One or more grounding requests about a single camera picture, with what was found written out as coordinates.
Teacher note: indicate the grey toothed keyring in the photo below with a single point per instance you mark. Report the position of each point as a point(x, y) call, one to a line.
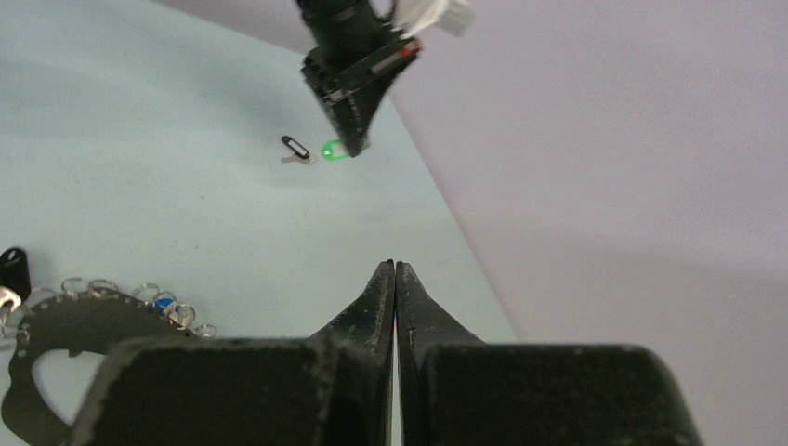
point(83, 316)

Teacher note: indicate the black key fob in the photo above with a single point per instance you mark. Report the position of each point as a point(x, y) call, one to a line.
point(15, 272)

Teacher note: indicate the green capped key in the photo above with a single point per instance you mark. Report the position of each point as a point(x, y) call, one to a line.
point(334, 150)

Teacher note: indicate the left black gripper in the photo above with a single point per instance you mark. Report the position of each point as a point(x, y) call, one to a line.
point(356, 59)

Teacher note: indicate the black tagged key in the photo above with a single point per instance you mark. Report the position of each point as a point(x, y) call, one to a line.
point(299, 153)

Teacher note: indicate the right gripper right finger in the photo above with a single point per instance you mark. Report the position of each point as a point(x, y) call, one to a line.
point(459, 390)

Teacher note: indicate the blue capped key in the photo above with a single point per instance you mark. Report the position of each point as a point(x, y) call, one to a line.
point(163, 304)

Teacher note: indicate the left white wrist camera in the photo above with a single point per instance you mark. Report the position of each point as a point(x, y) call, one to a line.
point(414, 16)

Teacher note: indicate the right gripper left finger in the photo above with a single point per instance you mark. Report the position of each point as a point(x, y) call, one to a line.
point(333, 387)

